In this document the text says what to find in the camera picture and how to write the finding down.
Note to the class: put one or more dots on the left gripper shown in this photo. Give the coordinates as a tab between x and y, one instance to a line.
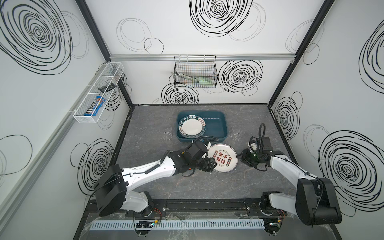
205	163

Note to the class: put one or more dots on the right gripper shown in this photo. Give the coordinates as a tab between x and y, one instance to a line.
249	157

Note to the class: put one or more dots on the green rimmed white plate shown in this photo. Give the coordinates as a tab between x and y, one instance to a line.
192	126

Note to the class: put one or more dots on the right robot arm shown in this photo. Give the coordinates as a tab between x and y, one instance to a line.
310	188

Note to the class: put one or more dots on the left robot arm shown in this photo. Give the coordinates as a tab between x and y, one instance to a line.
115	190

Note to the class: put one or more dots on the teal plastic bin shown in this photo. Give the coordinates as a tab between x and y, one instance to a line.
215	120

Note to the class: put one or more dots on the clear glass right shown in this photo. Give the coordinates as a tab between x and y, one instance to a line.
237	132

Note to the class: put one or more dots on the clear glass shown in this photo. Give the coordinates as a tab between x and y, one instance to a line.
167	134
237	132

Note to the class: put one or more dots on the clear glass back left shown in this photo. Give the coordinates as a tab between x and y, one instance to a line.
167	134

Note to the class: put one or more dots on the green item in basket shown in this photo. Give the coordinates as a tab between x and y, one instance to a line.
207	81

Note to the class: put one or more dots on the metal tongs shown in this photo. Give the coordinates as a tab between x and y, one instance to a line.
186	77

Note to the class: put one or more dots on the blue candy packet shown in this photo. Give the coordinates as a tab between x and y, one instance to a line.
95	106

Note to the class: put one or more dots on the black remote control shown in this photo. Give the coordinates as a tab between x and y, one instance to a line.
107	88

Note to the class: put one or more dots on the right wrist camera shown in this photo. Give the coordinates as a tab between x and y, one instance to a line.
254	147

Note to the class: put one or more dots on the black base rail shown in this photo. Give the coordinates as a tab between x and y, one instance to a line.
204	205

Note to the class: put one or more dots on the white slotted cable duct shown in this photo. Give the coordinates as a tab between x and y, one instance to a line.
141	225

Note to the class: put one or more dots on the black wire basket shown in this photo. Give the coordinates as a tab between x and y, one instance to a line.
195	66

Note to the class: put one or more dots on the white wire shelf basket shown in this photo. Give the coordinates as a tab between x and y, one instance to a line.
110	72

